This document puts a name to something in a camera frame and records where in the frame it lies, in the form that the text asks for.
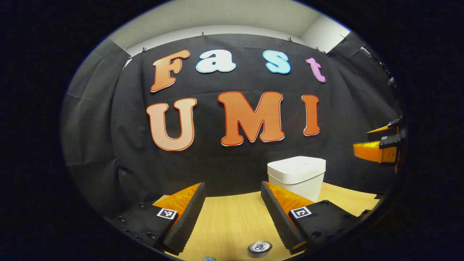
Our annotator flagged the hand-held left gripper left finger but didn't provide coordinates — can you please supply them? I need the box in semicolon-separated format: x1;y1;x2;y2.
105;182;206;256

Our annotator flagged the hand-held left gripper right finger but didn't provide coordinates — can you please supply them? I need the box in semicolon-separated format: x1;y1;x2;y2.
261;181;363;255

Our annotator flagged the silver pop can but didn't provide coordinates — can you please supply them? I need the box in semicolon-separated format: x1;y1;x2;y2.
248;241;273;258

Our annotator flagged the white desktop garbage bin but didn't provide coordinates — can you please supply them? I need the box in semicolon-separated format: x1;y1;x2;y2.
267;156;326;203

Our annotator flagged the wooden desktop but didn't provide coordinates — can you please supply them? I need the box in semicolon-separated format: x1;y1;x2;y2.
154;181;379;261

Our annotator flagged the black backdrop cloth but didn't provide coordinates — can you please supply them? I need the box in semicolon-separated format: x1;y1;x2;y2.
111;33;403;198

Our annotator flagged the grey side cloth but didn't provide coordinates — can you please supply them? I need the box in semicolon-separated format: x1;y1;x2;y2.
61;38;125;218

